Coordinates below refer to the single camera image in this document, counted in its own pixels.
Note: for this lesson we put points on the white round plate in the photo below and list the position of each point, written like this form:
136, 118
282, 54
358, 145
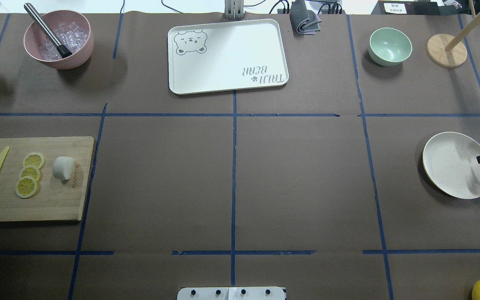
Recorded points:
450, 160

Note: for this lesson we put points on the white bear print tray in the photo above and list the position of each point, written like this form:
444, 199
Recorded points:
224, 56

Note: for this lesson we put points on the white steamed bun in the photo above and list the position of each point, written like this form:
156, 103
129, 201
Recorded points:
62, 167

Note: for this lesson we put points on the wooden mug tree stand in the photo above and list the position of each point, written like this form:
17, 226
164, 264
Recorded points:
449, 51

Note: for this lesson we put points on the light green bowl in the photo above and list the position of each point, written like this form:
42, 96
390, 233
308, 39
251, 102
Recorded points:
389, 47

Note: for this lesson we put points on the white label black box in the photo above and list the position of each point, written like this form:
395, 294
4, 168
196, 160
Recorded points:
420, 7

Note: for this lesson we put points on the folded grey cloth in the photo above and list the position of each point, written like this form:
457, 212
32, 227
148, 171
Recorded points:
303, 20

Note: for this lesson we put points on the clear ice cubes pile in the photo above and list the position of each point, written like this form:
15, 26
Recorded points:
72, 35

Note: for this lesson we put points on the bamboo cutting board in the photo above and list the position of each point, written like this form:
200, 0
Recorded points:
55, 199

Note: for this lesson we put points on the steel muddler black tip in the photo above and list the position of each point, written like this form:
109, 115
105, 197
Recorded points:
37, 18

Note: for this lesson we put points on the pink bowl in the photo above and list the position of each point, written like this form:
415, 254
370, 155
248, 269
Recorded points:
34, 38

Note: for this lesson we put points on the lemon slice far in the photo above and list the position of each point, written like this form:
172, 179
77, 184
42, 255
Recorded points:
35, 159

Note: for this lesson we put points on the lemon slice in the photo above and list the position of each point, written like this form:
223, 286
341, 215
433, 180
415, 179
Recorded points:
31, 171
35, 159
26, 187

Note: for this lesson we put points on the lemon slice middle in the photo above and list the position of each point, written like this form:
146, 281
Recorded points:
31, 171

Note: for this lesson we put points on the lemon slice near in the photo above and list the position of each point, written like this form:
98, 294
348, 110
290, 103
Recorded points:
26, 187

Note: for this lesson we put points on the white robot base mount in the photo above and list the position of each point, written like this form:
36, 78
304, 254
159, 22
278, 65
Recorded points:
233, 293

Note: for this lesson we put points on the grey metal camera post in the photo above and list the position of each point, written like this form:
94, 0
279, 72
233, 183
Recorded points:
234, 9

